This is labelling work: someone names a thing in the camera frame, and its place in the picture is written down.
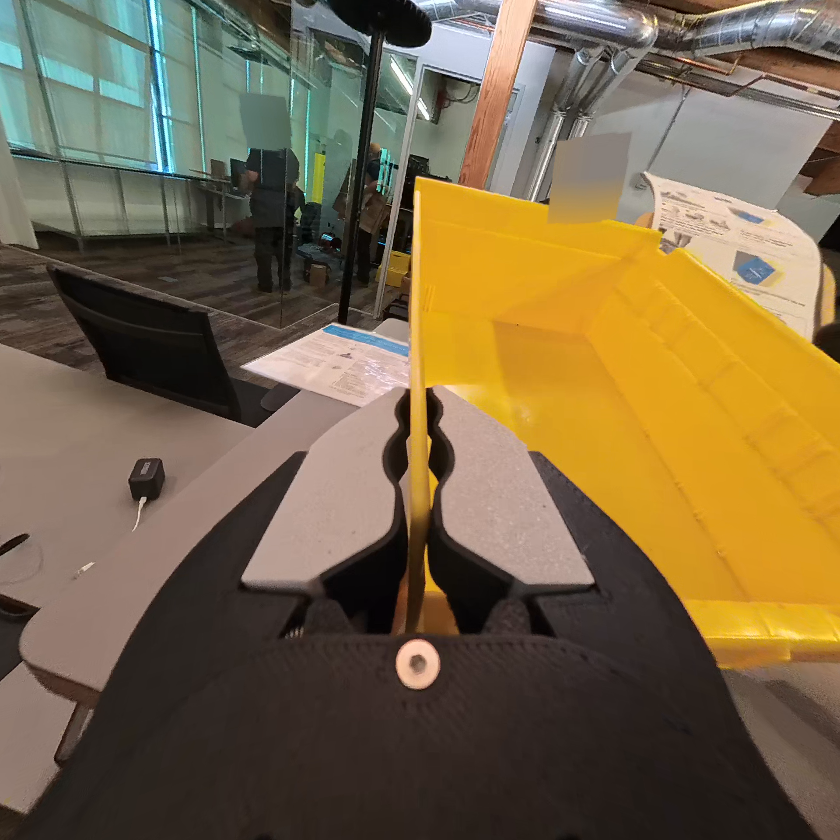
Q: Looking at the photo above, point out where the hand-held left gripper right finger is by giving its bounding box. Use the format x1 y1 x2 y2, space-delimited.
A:
431 384 598 623

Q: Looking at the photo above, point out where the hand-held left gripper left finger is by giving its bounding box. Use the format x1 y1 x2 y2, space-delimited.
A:
241 388 405 628

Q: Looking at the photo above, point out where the yellow plastic bin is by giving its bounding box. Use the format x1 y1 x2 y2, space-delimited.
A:
402 178 840 670

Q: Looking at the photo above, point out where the blue white paper sheet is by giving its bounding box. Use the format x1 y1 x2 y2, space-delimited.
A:
241 322 412 408

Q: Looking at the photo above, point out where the small black device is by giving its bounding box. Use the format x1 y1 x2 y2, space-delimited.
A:
128 457 166 502

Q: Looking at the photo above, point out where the black office chair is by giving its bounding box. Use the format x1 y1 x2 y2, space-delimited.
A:
46 263 273 426

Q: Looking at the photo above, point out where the printed instruction sheet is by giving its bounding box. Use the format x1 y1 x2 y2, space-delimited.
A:
641 171 825 345

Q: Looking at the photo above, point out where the thin white cable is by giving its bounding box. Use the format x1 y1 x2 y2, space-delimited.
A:
77 497 145 580

